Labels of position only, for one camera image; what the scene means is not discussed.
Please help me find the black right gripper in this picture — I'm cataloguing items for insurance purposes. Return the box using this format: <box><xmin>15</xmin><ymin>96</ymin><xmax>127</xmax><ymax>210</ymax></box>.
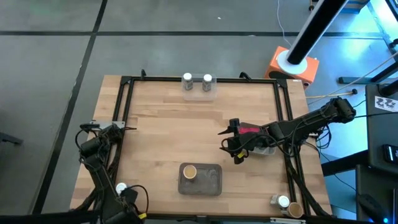
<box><xmin>217</xmin><ymin>118</ymin><xmax>261</xmax><ymax>165</ymax></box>

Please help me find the black computer mouse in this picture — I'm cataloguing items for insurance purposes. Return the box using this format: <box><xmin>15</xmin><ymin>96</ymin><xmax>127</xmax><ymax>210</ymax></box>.
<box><xmin>359</xmin><ymin>194</ymin><xmax>386</xmax><ymax>223</ymax></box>

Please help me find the white printed sticker sheet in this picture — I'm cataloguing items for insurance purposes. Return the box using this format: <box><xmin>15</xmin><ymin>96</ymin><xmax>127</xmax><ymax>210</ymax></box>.
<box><xmin>374</xmin><ymin>95</ymin><xmax>398</xmax><ymax>112</ymax></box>

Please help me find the silver aluminium bracket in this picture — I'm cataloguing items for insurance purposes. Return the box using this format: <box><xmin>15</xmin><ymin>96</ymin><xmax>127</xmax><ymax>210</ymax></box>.
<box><xmin>269</xmin><ymin>217</ymin><xmax>307</xmax><ymax>224</ymax></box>

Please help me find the white round base plate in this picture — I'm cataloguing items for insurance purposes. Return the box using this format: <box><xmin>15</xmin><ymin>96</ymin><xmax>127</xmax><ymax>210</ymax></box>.
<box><xmin>276</xmin><ymin>49</ymin><xmax>308</xmax><ymax>75</ymax></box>

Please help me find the black stand foot bar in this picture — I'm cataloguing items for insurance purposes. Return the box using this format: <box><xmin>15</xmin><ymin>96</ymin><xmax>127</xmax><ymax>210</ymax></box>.
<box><xmin>338</xmin><ymin>60</ymin><xmax>398</xmax><ymax>85</ymax></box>

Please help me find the yellow cable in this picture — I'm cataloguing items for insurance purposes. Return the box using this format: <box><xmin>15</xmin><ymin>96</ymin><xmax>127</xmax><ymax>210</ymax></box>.
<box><xmin>306</xmin><ymin>91</ymin><xmax>357</xmax><ymax>99</ymax></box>

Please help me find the black desk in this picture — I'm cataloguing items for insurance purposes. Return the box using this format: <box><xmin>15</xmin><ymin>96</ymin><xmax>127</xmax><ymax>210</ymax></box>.
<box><xmin>365</xmin><ymin>83</ymin><xmax>398</xmax><ymax>175</ymax></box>

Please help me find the black smartphone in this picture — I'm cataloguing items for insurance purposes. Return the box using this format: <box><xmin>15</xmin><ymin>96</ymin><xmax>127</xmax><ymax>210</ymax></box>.
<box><xmin>382</xmin><ymin>144</ymin><xmax>398</xmax><ymax>165</ymax></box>

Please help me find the dark floor stand leg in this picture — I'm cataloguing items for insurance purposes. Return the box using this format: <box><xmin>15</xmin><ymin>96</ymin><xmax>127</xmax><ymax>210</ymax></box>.
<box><xmin>0</xmin><ymin>132</ymin><xmax>24</xmax><ymax>146</ymax></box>

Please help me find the orange box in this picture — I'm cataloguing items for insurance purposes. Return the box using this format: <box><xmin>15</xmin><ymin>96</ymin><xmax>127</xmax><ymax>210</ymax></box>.
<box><xmin>264</xmin><ymin>45</ymin><xmax>320</xmax><ymax>90</ymax></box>

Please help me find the thin white cable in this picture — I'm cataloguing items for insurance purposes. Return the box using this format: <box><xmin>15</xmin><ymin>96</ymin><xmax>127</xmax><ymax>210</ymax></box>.
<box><xmin>275</xmin><ymin>0</ymin><xmax>293</xmax><ymax>47</ymax></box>

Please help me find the black pole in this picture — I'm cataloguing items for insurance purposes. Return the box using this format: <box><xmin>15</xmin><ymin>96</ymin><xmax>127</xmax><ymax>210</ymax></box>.
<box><xmin>285</xmin><ymin>0</ymin><xmax>349</xmax><ymax>65</ymax></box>

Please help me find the red paprika tin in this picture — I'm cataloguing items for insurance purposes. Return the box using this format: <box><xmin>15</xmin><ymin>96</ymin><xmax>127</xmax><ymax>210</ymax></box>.
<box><xmin>238</xmin><ymin>122</ymin><xmax>262</xmax><ymax>135</ymax></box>

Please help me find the clear plastic bin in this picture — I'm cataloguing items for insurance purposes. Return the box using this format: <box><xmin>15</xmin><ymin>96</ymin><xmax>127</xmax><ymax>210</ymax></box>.
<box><xmin>181</xmin><ymin>74</ymin><xmax>218</xmax><ymax>102</ymax></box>

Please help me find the smoky transparent plastic bin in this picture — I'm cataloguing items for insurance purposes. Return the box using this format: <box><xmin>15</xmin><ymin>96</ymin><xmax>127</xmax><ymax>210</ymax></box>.
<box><xmin>177</xmin><ymin>162</ymin><xmax>223</xmax><ymax>197</ymax></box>

